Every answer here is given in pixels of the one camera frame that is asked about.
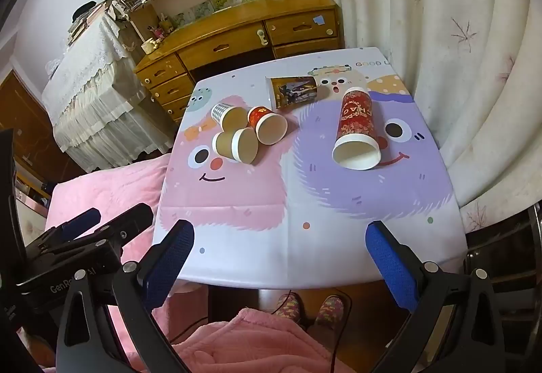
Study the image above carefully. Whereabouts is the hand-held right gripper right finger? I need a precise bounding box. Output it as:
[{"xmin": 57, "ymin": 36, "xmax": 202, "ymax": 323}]
[{"xmin": 365, "ymin": 220, "xmax": 509, "ymax": 373}]

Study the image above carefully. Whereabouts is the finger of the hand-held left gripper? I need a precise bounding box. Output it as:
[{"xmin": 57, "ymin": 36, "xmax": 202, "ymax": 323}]
[
  {"xmin": 40, "ymin": 207, "xmax": 101, "ymax": 247},
  {"xmin": 68, "ymin": 203, "xmax": 154, "ymax": 256}
]

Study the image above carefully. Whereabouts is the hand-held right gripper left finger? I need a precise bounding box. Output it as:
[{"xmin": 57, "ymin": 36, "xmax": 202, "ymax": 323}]
[{"xmin": 55, "ymin": 219, "xmax": 195, "ymax": 373}]

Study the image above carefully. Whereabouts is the tall red paper cup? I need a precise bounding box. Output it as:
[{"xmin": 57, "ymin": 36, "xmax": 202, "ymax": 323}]
[{"xmin": 332, "ymin": 87, "xmax": 382, "ymax": 171}]

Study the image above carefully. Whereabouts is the plain brown paper cup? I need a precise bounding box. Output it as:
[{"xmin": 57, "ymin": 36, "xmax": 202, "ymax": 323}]
[{"xmin": 212, "ymin": 127, "xmax": 259, "ymax": 164}]

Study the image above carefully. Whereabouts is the checkered paper cup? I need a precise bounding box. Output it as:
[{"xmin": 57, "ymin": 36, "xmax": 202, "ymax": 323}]
[{"xmin": 211, "ymin": 103, "xmax": 250, "ymax": 132}]

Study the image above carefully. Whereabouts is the small red paper cup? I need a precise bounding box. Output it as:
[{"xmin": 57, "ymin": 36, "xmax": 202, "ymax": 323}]
[{"xmin": 247, "ymin": 105, "xmax": 289, "ymax": 146}]

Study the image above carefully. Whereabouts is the pink blanket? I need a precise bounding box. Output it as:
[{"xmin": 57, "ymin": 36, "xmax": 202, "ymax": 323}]
[{"xmin": 44, "ymin": 155, "xmax": 212, "ymax": 359}]

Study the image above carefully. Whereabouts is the colourful knitted slipper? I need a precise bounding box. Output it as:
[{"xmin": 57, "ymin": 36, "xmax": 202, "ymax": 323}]
[
  {"xmin": 274, "ymin": 294, "xmax": 304, "ymax": 324},
  {"xmin": 314, "ymin": 294, "xmax": 345, "ymax": 330}
]

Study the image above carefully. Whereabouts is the cartoon printed tablecloth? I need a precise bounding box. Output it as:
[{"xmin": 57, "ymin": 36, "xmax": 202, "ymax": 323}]
[{"xmin": 153, "ymin": 46, "xmax": 469, "ymax": 291}]

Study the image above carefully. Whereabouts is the brown wooden cabinet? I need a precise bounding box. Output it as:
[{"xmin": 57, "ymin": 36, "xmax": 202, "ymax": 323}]
[{"xmin": 0, "ymin": 67, "xmax": 87, "ymax": 190}]

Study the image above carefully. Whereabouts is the person's pink fleece clothing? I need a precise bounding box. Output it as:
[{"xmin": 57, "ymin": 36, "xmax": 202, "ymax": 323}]
[{"xmin": 168, "ymin": 307, "xmax": 357, "ymax": 373}]

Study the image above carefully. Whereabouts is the dark metal chair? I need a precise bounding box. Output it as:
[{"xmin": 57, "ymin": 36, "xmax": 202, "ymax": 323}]
[{"xmin": 459, "ymin": 199, "xmax": 542, "ymax": 314}]

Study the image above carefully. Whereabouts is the lace covered cabinet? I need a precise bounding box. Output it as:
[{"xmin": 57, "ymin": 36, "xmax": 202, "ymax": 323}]
[{"xmin": 41, "ymin": 11, "xmax": 150, "ymax": 171}]

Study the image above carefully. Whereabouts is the pen holder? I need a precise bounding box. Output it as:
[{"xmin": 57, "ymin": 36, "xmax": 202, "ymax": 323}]
[{"xmin": 147, "ymin": 13, "xmax": 174, "ymax": 40}]

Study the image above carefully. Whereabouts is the black hat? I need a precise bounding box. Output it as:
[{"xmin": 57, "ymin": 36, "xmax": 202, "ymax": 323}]
[{"xmin": 71, "ymin": 0, "xmax": 99, "ymax": 22}]

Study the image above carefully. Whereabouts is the wooden desk with drawers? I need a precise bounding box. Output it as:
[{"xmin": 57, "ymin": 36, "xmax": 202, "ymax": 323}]
[{"xmin": 133, "ymin": 0, "xmax": 345, "ymax": 129}]

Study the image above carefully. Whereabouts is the white floral curtain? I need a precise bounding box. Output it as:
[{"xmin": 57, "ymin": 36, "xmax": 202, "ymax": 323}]
[{"xmin": 310, "ymin": 0, "xmax": 542, "ymax": 232}]

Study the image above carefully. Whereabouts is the black cable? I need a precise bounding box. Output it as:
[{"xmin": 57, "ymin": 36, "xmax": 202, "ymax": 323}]
[{"xmin": 329, "ymin": 292, "xmax": 355, "ymax": 373}]

